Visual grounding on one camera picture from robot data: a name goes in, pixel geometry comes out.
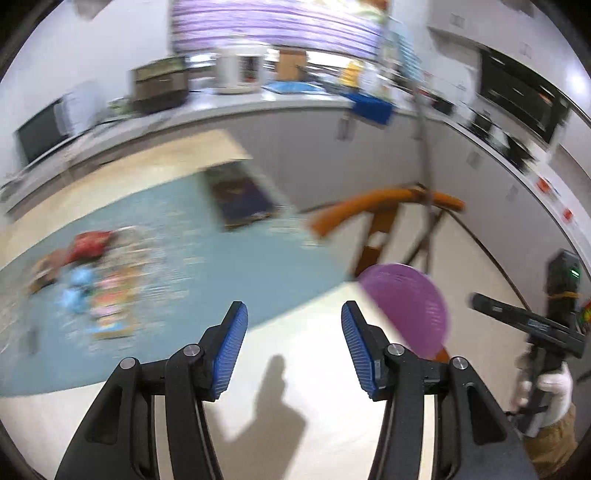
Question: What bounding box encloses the light blue packet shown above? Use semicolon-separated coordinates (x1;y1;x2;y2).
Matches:
69;268;98;289

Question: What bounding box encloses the red snack packet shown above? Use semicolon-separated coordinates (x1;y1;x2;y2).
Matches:
69;231;114;259

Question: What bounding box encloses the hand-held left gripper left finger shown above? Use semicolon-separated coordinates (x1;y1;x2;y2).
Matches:
55;301;249;480

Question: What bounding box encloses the purple brick wall poster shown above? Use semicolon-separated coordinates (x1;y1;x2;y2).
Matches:
168;0;393;58

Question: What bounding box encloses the white rice cooker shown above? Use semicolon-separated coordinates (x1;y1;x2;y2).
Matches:
215;44;266;95

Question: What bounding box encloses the white microwave oven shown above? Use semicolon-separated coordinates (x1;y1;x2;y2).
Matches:
14;95;77;167

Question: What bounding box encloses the blue cloth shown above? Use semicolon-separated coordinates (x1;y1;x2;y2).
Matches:
353;92;393;125

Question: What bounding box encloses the dark purple box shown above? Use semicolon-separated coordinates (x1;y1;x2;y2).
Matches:
203;161;278;229

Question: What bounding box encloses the brown cardboard box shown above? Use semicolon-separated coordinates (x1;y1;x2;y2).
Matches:
276;48;308;81

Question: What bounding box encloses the person's right hand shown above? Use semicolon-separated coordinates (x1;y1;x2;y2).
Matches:
515;353;574;423

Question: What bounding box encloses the yellow bottle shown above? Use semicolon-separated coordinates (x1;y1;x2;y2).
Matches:
339;60;365;88

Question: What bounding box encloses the blue patterned table mat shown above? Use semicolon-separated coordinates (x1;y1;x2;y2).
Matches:
0;159;356;398

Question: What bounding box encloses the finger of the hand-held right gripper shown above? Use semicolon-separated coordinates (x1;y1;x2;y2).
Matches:
471;292;529;329

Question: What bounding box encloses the colourful snack packet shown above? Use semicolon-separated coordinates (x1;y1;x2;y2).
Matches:
90;267;139;340

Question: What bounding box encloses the black rice cooker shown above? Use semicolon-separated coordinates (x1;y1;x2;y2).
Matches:
129;58;190;114

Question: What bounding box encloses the person's right forearm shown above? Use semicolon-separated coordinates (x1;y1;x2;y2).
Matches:
524;404;580;478

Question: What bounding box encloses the wooden chair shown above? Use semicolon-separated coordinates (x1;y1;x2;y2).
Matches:
309;185;465;278

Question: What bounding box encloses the black range hood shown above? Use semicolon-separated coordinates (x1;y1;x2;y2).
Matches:
478;48;571;144

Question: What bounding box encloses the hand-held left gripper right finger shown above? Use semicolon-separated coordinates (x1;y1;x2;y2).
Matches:
341;301;539;480

